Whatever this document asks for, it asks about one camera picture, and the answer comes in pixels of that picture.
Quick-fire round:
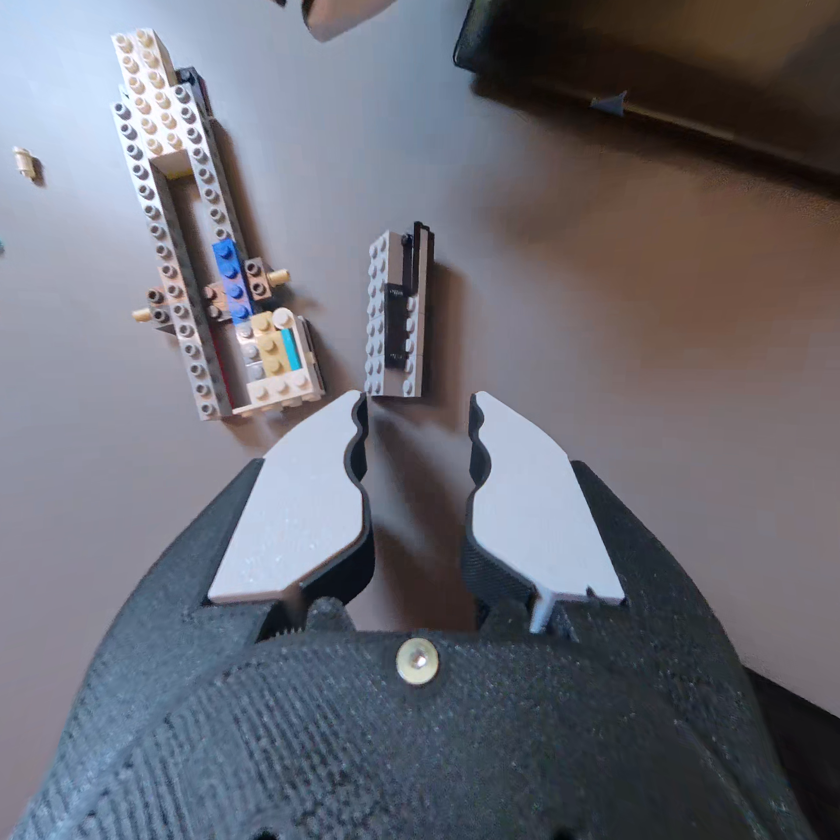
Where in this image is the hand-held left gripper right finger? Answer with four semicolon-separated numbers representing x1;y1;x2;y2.
461;390;627;635

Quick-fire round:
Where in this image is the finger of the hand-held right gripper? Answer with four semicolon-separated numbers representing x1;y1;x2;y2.
298;0;396;44

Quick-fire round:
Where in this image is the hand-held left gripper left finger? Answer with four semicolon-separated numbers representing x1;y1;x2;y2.
206;390;376;608

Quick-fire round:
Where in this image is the small grey black lego assembly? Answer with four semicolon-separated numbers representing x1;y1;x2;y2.
364;221;437;400

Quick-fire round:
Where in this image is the long grey lego assembly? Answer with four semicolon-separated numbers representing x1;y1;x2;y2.
110;29;328;425

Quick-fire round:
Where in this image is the black flat device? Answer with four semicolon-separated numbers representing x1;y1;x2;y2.
452;0;840;186

